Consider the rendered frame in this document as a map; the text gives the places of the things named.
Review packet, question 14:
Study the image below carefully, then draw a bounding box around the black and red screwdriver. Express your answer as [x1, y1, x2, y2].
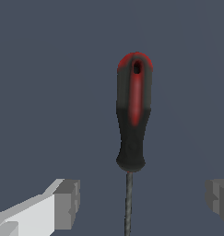
[115, 51, 154, 236]

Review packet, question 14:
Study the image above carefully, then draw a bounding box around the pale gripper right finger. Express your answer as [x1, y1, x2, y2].
[204, 178, 224, 228]

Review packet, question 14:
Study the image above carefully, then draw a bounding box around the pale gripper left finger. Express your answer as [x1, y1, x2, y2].
[0, 178, 81, 236]

